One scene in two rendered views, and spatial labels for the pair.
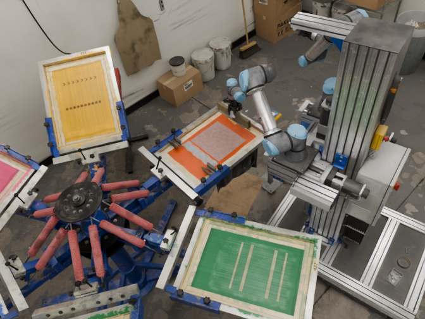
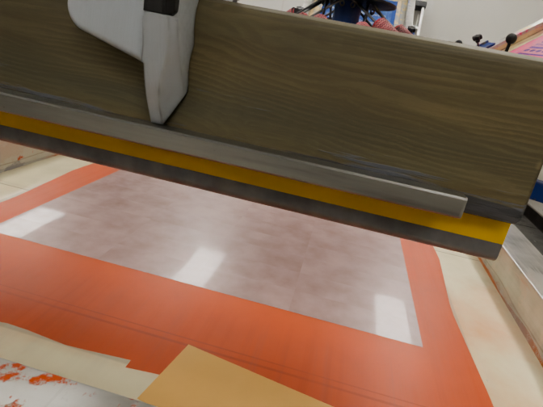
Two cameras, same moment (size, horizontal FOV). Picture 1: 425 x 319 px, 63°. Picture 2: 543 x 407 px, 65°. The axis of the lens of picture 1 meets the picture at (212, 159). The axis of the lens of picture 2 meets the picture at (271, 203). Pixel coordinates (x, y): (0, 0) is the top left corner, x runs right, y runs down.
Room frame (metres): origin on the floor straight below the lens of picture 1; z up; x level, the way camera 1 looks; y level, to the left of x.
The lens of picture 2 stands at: (2.23, -0.37, 1.13)
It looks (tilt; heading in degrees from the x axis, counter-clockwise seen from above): 20 degrees down; 132
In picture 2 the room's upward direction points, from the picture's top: 11 degrees clockwise
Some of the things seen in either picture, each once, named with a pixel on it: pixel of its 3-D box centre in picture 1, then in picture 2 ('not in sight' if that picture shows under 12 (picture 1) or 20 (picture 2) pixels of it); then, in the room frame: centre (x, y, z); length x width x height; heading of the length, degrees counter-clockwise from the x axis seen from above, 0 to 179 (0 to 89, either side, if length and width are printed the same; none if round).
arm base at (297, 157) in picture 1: (295, 149); not in sight; (1.39, -0.53, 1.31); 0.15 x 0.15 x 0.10
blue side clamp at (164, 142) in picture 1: (167, 142); not in sight; (1.99, 0.33, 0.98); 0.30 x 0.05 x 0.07; 124
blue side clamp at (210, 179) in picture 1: (212, 180); not in sight; (1.53, 0.02, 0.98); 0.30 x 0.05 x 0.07; 124
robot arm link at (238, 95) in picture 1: (240, 93); not in sight; (1.92, -0.28, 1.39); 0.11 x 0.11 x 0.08; 14
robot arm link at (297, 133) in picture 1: (296, 137); not in sight; (1.39, -0.52, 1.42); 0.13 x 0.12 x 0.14; 104
